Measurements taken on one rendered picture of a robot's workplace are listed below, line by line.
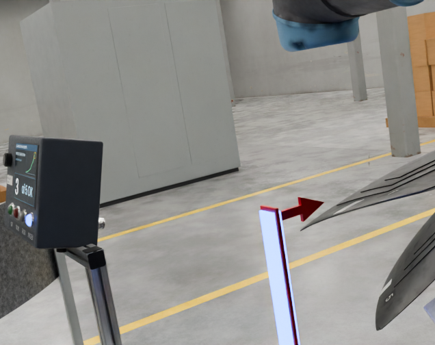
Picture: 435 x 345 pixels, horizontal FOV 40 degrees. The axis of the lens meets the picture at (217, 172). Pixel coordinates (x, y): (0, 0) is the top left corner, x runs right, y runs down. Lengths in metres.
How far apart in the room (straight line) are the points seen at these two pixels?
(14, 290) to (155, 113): 4.77
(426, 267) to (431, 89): 8.31
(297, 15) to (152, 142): 6.45
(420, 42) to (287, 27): 8.60
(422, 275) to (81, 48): 6.03
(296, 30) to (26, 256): 2.06
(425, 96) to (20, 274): 7.50
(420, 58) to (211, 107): 3.34
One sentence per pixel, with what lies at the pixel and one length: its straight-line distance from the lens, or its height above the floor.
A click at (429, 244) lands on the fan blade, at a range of 0.93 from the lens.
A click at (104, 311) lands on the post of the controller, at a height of 0.95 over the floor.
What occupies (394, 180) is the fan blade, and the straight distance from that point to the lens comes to 0.68.
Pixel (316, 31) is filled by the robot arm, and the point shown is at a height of 1.34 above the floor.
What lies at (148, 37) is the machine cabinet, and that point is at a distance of 7.02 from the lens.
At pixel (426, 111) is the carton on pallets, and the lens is 9.23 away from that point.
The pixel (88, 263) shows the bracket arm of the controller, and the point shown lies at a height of 1.04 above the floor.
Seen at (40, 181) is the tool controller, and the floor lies 1.18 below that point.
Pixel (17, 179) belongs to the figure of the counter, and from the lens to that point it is 1.20.
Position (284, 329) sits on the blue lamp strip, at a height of 1.07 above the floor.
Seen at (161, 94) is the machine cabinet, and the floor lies 1.11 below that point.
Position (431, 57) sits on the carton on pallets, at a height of 0.98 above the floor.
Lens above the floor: 1.32
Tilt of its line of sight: 10 degrees down
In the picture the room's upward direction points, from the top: 9 degrees counter-clockwise
